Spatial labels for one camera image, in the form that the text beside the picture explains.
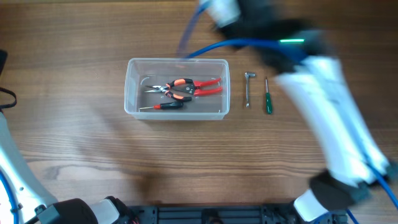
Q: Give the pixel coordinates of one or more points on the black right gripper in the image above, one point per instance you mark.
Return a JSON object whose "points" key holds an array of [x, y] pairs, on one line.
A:
{"points": [[230, 30]]}

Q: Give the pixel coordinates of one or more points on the silver L-shaped socket wrench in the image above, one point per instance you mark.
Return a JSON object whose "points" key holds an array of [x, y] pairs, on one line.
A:
{"points": [[248, 75]]}

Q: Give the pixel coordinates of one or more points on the green handled screwdriver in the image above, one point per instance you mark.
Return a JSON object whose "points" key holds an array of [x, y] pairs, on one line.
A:
{"points": [[269, 107]]}

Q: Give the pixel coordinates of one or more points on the red handled snips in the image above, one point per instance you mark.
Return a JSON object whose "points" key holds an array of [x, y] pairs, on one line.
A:
{"points": [[202, 88]]}

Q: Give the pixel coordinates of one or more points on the orange black needle-nose pliers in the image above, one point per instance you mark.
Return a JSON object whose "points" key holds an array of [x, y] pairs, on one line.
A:
{"points": [[168, 88]]}

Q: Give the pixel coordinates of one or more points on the red and black screwdriver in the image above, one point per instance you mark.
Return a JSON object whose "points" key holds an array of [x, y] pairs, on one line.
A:
{"points": [[166, 106]]}

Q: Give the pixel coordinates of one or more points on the clear plastic container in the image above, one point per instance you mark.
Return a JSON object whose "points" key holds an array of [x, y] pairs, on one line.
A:
{"points": [[159, 71]]}

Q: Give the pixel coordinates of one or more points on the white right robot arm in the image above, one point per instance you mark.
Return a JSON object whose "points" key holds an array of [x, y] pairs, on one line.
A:
{"points": [[312, 75]]}

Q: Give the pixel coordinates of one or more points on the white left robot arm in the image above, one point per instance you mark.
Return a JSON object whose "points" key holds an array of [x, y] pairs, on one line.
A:
{"points": [[31, 202]]}

